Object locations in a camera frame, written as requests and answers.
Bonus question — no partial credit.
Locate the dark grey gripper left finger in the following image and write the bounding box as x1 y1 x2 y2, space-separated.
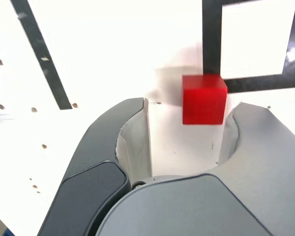
36 97 153 236

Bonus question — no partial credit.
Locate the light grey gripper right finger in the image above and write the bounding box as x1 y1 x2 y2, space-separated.
94 102 295 236

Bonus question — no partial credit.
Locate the red cube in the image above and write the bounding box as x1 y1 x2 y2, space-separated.
181 74 229 125

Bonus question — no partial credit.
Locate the black tape square outline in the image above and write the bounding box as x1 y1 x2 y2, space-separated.
202 0 295 94

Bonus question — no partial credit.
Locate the black tape strip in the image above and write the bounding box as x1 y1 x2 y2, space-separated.
11 0 73 111

